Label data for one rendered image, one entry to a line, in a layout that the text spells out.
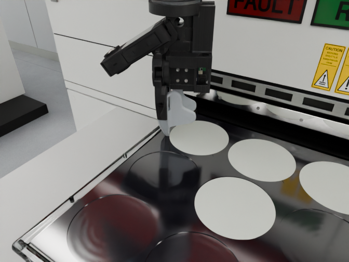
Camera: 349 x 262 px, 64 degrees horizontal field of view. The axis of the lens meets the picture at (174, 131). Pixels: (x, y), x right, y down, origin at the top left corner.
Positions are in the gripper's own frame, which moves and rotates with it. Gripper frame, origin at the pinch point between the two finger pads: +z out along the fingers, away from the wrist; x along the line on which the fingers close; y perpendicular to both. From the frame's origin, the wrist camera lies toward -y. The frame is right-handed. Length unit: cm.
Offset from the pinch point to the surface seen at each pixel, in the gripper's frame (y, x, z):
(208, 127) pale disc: 7.8, 3.0, 1.3
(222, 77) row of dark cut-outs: 10.0, 9.7, -5.4
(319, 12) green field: 21.8, 3.5, -18.1
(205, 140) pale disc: 7.3, -1.0, 1.3
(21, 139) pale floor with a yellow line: -117, 114, 91
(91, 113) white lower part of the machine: -24.5, 28.2, 15.0
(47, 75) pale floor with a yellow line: -149, 223, 91
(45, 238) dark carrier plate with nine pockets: -10.9, -21.3, 1.3
